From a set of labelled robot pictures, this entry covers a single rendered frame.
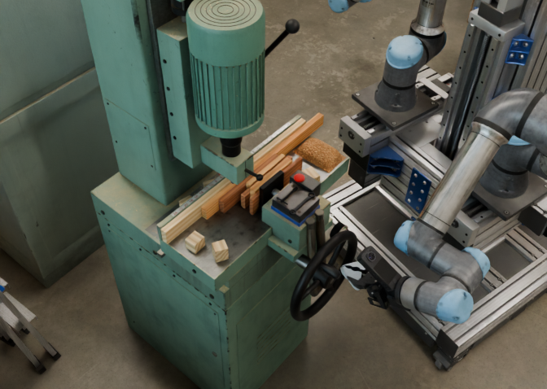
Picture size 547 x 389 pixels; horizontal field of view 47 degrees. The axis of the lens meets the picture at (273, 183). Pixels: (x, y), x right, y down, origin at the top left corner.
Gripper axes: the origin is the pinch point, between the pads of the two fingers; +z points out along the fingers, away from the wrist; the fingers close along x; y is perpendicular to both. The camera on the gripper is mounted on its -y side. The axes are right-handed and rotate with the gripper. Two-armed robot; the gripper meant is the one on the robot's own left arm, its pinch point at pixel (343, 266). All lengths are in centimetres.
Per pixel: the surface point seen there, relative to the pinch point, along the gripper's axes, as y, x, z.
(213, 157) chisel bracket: -32.7, -2.1, 31.7
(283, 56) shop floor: 17, 153, 186
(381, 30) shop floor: 34, 216, 164
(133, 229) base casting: -18, -23, 60
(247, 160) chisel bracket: -29.2, 2.6, 24.0
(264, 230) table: -10.1, -3.7, 22.2
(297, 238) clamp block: -7.7, -1.1, 12.6
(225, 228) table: -14.8, -10.4, 29.6
